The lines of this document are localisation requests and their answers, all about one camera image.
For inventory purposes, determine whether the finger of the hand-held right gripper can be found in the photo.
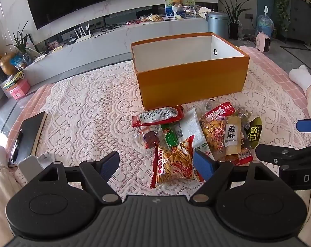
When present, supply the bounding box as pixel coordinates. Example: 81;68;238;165
296;119;311;132
255;143;311;167

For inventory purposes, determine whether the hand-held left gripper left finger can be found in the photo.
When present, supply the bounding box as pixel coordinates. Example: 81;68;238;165
35;151;121;203

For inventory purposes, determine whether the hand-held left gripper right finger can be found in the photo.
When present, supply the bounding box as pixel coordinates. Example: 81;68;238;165
190;150;277;203

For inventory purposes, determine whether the red crispy sticks snack packet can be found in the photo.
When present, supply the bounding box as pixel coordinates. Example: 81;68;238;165
150;136;205;188

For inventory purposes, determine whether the dark green yellow packet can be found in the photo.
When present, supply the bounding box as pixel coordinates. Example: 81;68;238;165
244;117;263;149

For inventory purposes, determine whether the orange cardboard box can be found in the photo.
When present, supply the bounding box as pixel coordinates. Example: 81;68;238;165
131;32;250;111

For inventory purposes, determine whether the pile of snacks on cabinet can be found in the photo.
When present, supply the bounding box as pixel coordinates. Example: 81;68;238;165
140;14;163;22

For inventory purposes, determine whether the red-topped yellow snack packet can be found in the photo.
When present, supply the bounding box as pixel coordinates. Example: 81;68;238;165
199;101;254;166

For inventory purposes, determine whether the white and green snack packet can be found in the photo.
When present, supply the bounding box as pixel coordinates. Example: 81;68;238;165
160;108;216;160

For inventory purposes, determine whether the person's right leg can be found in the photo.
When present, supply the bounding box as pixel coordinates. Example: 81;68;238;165
289;65;311;119

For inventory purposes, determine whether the person's leg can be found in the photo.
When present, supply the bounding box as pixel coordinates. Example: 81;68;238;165
0;145;22;238
289;65;311;119

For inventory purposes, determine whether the beige pickle packet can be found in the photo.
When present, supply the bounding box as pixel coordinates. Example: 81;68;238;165
223;117;245;155

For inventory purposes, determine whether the clear packet dark red snack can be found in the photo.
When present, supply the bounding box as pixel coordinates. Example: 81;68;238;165
137;129;161;150

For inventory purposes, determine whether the small clear barcode packet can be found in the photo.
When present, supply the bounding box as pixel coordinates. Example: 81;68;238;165
202;100;219;114

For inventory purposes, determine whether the red and silver snack packet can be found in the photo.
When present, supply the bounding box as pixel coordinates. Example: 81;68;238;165
131;105;185;128

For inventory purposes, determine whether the pink checkered blanket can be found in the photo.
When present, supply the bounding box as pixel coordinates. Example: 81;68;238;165
5;45;311;186

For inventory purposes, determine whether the black notebook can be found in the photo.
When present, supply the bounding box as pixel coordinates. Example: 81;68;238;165
8;111;48;168

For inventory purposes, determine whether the pink heater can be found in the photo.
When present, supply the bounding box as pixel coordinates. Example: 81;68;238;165
255;31;272;54

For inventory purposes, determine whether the dark blue cabinet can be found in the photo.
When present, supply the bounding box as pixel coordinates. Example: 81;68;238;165
289;0;311;45

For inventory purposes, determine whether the blue water bottle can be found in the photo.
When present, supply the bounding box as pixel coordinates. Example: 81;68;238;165
256;6;275;37

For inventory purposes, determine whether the person's left leg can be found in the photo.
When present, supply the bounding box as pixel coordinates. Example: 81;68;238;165
0;145;22;238

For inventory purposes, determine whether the pink box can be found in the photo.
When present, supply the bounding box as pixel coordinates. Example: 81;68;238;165
5;78;31;101

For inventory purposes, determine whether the white TV cabinet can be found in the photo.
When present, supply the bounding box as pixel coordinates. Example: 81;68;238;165
21;17;210;88

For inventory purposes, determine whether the plant in black pot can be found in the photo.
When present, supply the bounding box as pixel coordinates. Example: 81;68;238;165
211;0;254;41

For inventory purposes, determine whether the hanging green vine plant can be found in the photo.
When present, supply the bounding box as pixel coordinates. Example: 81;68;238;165
264;0;295;29

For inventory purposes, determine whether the stack of papers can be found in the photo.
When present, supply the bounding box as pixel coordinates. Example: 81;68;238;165
1;70;26;88

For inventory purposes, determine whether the white router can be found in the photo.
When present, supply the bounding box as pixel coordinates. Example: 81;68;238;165
73;23;92;43

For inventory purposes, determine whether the blue-grey trash can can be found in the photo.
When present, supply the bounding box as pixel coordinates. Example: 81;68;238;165
205;12;229;36

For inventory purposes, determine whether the blue snack bag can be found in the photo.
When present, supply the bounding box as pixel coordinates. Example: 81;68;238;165
10;54;25;69

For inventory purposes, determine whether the brown round vase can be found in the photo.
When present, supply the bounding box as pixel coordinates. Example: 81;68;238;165
0;52;17;76

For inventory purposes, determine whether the green plant in glass vase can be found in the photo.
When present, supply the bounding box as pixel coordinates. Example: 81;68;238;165
7;21;37;60

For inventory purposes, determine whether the blue printed box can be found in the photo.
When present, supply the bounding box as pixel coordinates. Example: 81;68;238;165
165;5;184;19

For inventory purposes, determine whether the black curved television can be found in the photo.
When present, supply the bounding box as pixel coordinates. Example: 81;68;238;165
25;0;127;30

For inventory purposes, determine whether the pink photo frame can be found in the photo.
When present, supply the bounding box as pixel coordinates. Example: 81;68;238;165
47;41;63;51

